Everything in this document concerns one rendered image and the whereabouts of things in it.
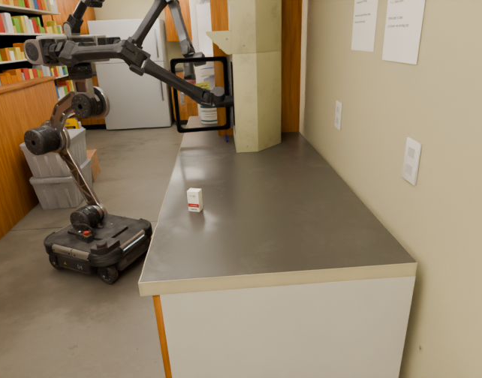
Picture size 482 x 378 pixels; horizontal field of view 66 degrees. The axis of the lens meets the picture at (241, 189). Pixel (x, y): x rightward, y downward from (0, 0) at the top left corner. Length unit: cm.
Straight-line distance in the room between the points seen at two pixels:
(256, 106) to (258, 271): 106
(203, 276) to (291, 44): 156
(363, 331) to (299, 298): 22
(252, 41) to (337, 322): 125
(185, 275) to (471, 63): 78
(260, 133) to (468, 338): 128
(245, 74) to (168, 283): 114
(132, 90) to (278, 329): 613
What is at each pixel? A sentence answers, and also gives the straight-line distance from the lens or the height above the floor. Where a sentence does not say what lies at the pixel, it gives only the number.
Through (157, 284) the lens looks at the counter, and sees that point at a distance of 96.
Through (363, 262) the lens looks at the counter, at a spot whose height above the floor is 94.
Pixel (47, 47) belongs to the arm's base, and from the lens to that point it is 219.
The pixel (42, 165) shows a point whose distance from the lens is 387.
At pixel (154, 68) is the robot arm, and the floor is 136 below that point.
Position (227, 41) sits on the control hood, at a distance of 180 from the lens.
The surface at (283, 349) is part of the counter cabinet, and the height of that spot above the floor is 69.
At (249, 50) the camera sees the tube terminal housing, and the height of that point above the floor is 142.
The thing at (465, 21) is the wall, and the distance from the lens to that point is 94.
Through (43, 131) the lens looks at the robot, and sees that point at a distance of 281.
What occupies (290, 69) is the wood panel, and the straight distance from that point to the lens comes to 222.
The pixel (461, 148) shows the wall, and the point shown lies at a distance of 92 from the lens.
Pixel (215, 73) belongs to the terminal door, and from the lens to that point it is 211.
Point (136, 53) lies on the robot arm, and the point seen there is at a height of 143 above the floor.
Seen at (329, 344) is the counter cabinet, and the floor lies 69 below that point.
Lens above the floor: 149
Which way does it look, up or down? 22 degrees down
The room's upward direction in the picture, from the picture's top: 2 degrees counter-clockwise
